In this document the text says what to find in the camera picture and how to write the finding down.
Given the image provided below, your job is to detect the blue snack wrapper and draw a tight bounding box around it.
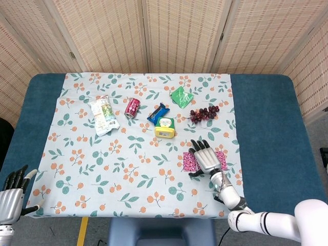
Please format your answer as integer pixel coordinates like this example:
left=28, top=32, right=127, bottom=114
left=147, top=102, right=171, bottom=126

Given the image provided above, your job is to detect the blue table cover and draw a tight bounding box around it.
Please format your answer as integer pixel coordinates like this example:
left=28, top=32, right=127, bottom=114
left=0, top=73, right=325, bottom=221

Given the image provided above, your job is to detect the white black floor object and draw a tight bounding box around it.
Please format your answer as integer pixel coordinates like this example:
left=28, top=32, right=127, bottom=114
left=319, top=147, right=328, bottom=167

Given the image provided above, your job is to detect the yellow green plastic box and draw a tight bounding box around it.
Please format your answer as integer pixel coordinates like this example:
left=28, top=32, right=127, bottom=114
left=154, top=116, right=177, bottom=138

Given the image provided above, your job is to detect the green foil packet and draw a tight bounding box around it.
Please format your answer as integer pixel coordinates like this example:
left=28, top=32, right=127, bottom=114
left=169, top=86, right=194, bottom=109

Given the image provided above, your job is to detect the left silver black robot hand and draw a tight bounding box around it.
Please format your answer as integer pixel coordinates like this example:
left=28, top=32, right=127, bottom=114
left=0, top=165, right=46, bottom=225

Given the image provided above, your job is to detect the pink patterned packet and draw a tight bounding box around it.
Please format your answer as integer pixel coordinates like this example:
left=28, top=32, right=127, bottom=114
left=182, top=151, right=228, bottom=173

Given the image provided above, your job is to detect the white crumpled snack bag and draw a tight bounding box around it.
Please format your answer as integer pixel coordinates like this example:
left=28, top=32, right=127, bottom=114
left=88, top=94, right=120, bottom=137

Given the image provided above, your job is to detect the floral fruit print tablecloth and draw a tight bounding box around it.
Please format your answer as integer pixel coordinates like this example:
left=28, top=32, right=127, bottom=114
left=25, top=72, right=247, bottom=219

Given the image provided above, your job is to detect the purple grape bunch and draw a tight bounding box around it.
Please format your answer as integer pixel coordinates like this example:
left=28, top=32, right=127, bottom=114
left=189, top=105, right=220, bottom=125

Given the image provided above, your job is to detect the red soda can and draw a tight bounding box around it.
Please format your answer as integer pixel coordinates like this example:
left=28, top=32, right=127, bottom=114
left=124, top=97, right=141, bottom=118

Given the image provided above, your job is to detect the black bulky object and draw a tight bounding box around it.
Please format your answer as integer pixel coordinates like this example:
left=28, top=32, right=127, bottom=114
left=0, top=117, right=15, bottom=165

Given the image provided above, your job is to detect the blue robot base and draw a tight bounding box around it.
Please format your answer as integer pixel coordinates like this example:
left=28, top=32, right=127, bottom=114
left=107, top=217, right=217, bottom=246

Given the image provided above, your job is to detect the woven folding screen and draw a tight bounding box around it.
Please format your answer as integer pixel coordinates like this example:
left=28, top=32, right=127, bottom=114
left=0, top=0, right=328, bottom=124

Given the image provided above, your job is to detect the yellow floor tape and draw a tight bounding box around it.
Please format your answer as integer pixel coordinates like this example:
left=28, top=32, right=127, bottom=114
left=76, top=217, right=89, bottom=246

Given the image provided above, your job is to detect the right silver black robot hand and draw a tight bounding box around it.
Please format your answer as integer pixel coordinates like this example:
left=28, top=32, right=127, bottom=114
left=189, top=139, right=222, bottom=178

